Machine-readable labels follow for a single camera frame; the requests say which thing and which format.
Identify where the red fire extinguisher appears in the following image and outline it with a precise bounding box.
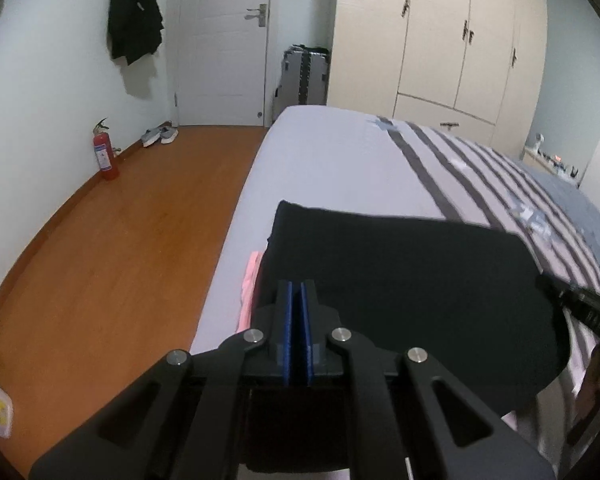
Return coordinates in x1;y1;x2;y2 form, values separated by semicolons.
91;117;121;182

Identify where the person's right hand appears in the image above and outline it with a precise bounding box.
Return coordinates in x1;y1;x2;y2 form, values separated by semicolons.
577;342;600;413

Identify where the cream four-door wardrobe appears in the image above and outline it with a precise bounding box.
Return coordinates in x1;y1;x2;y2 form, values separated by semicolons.
327;0;548;148

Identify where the black hanging jacket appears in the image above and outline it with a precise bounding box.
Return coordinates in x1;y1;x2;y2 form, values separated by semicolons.
106;0;165;66

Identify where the white panel door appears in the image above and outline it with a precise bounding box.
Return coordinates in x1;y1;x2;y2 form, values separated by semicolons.
167;0;273;128

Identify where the pink folded garment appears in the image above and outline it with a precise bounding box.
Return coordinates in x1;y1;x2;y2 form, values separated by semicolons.
235;251;266;333

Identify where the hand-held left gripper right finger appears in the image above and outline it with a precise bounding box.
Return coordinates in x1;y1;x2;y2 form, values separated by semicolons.
301;280;556;480

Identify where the white nightstand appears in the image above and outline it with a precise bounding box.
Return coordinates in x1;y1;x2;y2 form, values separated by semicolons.
522;145;586;186

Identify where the black printed t-shirt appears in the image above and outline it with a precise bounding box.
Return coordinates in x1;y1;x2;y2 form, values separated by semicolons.
245;200;571;473

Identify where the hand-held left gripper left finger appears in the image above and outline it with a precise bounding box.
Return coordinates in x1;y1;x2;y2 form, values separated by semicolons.
27;280;293;480

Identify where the bed with striped star sheet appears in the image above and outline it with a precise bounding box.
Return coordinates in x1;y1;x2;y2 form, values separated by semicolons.
190;105;600;480

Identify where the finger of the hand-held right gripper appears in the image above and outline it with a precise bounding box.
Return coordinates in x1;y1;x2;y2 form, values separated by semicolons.
536;272;600;321

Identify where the cluster of small devices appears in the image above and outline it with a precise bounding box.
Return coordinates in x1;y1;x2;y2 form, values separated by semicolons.
545;152;581;178

